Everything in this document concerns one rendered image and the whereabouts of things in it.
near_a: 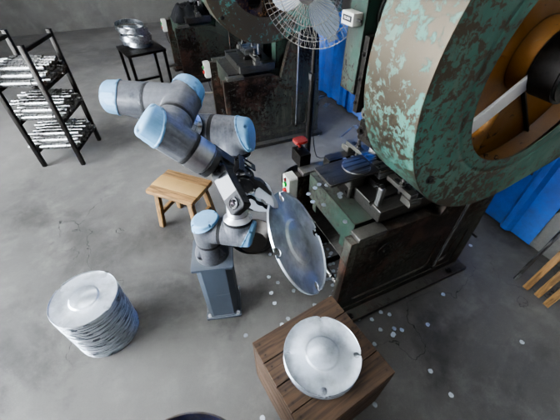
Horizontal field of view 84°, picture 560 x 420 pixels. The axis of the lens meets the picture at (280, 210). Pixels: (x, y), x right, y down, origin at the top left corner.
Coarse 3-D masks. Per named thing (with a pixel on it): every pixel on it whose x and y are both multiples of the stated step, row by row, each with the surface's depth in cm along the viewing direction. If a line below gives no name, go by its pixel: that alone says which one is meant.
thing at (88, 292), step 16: (96, 272) 150; (80, 288) 143; (96, 288) 144; (112, 288) 144; (48, 304) 138; (64, 304) 138; (80, 304) 138; (96, 304) 138; (64, 320) 133; (80, 320) 133
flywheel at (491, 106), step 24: (552, 0) 66; (528, 24) 67; (552, 24) 67; (504, 48) 69; (528, 48) 69; (552, 48) 66; (504, 72) 74; (528, 72) 71; (552, 72) 66; (504, 96) 72; (528, 96) 85; (552, 96) 69; (480, 120) 74; (504, 120) 88; (528, 120) 93; (552, 120) 93; (480, 144) 90; (504, 144) 96; (528, 144) 94
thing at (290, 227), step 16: (288, 192) 89; (272, 208) 78; (288, 208) 86; (304, 208) 95; (272, 224) 75; (288, 224) 82; (304, 224) 91; (272, 240) 73; (288, 240) 79; (304, 240) 86; (320, 240) 96; (288, 256) 76; (304, 256) 82; (320, 256) 93; (288, 272) 73; (304, 272) 80; (320, 272) 88; (304, 288) 77; (320, 288) 84
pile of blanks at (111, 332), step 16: (112, 304) 139; (128, 304) 154; (96, 320) 134; (112, 320) 141; (128, 320) 154; (80, 336) 136; (96, 336) 140; (112, 336) 146; (128, 336) 156; (96, 352) 149; (112, 352) 154
